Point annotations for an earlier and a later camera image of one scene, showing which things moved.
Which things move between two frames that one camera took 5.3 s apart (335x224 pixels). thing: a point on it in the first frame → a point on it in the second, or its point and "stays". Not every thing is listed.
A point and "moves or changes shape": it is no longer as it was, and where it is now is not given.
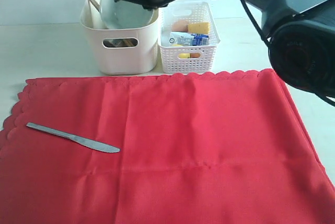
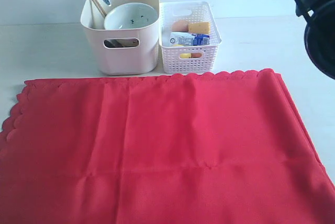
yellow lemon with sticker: [181, 55] stays
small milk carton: [188, 39] stays
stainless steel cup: [116, 42] moves or changes shape
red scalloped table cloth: [45, 179] stays
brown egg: [180, 25] stays
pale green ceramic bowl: [121, 14] moves or changes shape
